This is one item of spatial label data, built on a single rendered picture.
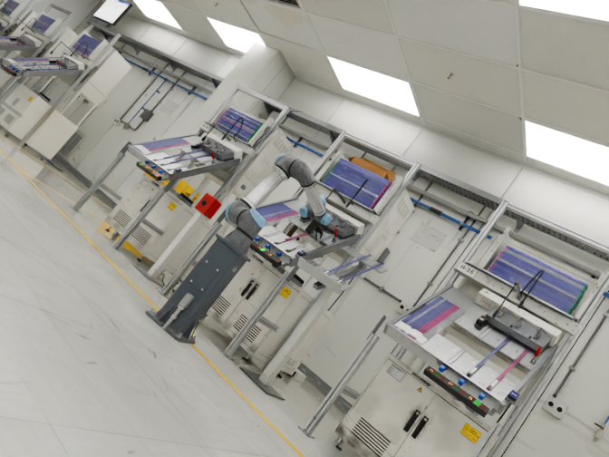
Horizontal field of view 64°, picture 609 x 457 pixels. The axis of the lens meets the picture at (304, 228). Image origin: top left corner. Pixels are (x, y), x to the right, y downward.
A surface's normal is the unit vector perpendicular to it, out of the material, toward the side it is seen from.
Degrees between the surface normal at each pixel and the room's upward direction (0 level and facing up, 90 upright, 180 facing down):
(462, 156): 90
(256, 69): 90
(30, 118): 90
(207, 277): 90
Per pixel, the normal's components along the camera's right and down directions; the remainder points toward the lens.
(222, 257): -0.14, -0.27
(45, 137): 0.69, 0.43
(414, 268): -0.40, -0.44
